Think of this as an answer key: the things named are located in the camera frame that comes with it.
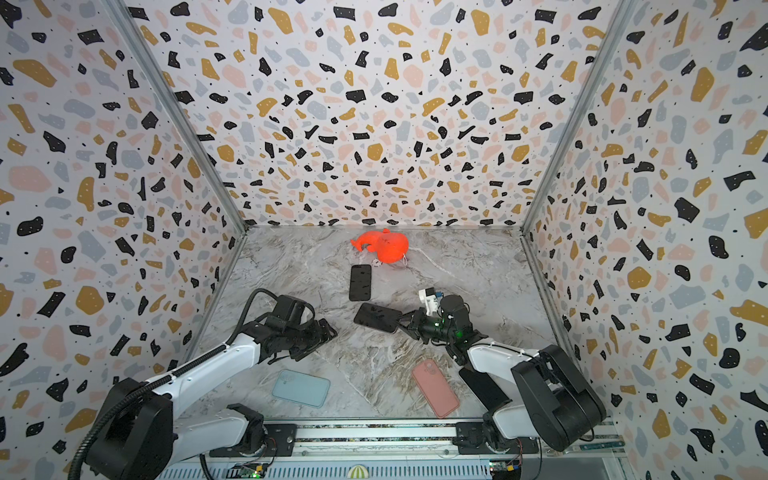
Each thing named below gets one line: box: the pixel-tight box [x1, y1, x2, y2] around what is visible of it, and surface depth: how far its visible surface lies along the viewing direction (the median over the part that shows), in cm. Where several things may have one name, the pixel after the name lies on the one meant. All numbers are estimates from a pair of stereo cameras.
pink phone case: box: [412, 359, 460, 419], surface depth 84 cm
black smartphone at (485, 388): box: [459, 367, 513, 412], surface depth 83 cm
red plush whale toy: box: [350, 228, 409, 264], surface depth 111 cm
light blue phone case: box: [272, 369, 331, 408], surface depth 85 cm
